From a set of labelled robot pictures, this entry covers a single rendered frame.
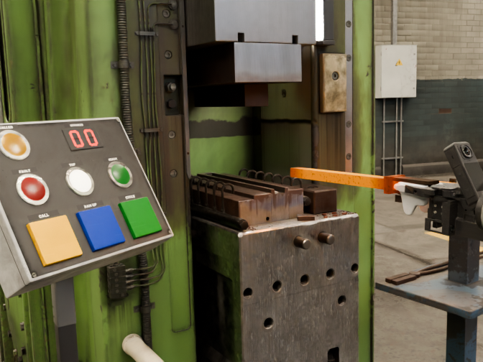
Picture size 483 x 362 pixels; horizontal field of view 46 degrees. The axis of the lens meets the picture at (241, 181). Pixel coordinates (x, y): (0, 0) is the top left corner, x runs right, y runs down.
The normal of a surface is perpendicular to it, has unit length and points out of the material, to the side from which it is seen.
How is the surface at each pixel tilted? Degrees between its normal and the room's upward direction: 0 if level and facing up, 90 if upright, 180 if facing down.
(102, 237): 60
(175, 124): 90
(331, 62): 90
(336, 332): 90
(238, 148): 90
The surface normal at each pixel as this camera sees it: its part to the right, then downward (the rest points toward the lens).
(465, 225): -0.85, 0.09
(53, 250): 0.70, -0.44
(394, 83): 0.34, 0.12
